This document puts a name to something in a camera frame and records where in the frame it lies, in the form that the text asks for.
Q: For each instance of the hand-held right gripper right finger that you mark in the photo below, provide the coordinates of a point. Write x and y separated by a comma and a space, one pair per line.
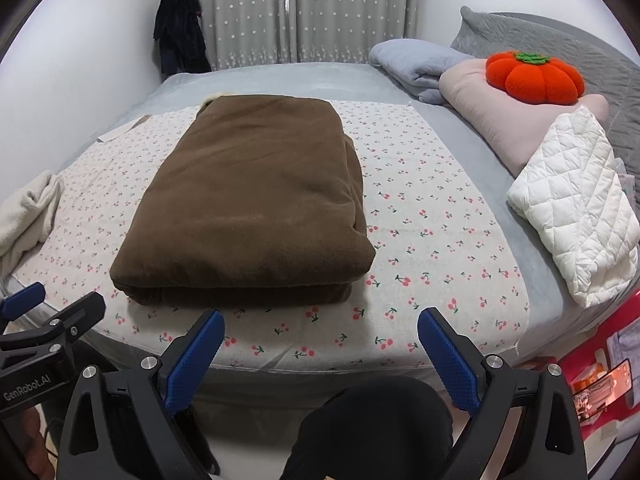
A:
450, 360

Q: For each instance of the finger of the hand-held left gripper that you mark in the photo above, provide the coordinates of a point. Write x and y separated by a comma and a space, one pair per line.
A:
22, 297
75, 312

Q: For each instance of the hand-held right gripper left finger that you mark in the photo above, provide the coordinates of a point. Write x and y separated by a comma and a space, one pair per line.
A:
192, 365

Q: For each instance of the white knitted cloth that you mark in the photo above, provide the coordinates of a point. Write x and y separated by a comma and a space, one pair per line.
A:
25, 220

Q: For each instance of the person's black trouser leg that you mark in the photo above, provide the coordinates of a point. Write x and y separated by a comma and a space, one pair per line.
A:
375, 430

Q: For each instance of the cherry print bed sheet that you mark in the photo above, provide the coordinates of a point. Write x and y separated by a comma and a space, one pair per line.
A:
425, 235

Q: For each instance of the red printed box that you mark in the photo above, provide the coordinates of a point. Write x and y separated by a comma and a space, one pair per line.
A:
600, 350

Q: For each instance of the white quilted folded jacket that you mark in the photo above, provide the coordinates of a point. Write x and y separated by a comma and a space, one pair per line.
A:
570, 200

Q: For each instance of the pink pillow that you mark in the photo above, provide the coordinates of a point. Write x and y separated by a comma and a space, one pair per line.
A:
490, 125

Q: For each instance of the orange pumpkin cushion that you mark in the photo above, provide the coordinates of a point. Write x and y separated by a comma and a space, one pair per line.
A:
535, 80

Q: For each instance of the dark hanging clothing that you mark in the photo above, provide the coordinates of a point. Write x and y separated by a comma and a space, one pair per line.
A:
180, 30

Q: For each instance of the grey-blue folded blanket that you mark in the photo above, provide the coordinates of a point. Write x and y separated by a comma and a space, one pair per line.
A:
410, 60

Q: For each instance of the bed with grey-blue sheet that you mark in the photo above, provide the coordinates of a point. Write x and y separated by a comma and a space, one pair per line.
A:
310, 77

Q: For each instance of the grey patterned curtain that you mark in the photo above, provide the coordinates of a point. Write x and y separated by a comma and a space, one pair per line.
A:
325, 10

